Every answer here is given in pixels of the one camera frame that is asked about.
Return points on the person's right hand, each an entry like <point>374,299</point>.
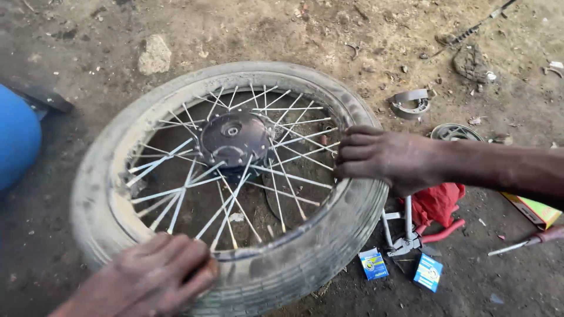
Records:
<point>392,158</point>

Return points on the person's left hand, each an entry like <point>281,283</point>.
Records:
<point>150,277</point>

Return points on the person's left fingers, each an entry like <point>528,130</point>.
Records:
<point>194,264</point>

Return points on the spoked motorcycle wheel with tyre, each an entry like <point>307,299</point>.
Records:
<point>308,264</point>

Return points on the small blue white box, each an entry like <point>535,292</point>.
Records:
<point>428,272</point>
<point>373,264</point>

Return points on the pale stone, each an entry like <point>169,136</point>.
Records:
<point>154,55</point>

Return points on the blue plastic barrel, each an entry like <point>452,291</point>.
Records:
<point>17,136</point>

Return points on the black flat rubber piece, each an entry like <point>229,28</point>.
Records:
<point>42,97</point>

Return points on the red cloth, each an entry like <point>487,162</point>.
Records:
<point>436,202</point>

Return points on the small bent metal hook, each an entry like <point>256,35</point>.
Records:
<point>354,48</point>

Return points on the grey brake shoe pair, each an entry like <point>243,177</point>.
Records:
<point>409,103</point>

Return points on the round metal brake plate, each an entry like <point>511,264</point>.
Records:
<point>456,133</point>

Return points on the dark stone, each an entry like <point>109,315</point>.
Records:
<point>470,64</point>

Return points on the green yellow cardboard carton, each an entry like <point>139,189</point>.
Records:
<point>535,211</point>

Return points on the small white scrap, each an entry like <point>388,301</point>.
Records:
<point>554,67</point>

